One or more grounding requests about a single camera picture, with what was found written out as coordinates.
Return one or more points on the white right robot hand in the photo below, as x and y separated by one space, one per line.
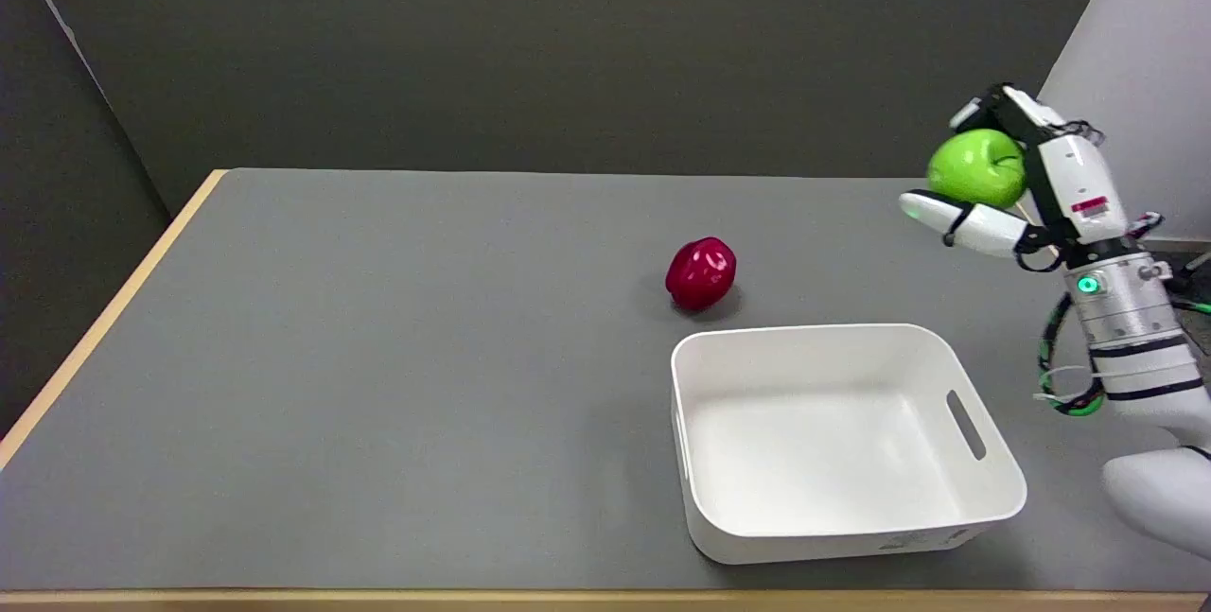
1074 179

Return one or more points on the green apple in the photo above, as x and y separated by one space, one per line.
975 166

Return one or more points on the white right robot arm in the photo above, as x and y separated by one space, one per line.
1135 338

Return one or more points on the white plastic box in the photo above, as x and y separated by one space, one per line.
842 442

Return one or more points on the red apple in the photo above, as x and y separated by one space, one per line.
701 272

